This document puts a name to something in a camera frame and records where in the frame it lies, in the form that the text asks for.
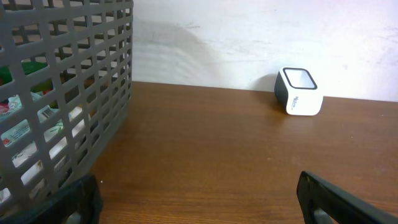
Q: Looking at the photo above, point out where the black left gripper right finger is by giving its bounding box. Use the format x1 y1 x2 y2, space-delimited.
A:
296 171 397 223

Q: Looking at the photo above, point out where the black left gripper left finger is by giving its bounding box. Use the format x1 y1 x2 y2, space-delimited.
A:
1 174 103 224

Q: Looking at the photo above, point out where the white tube with brown cap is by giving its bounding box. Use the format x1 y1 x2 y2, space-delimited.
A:
1 138 67 203

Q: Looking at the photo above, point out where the mint green wipes packet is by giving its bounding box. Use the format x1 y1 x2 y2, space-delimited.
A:
0 93 85 169

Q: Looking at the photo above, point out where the green lid glass jar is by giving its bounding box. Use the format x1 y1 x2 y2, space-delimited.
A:
0 61 53 94

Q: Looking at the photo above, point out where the white black barcode scanner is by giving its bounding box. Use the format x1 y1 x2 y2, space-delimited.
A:
274 67 323 116

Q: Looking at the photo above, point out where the grey plastic mesh basket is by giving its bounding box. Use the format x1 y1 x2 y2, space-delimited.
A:
1 0 134 217

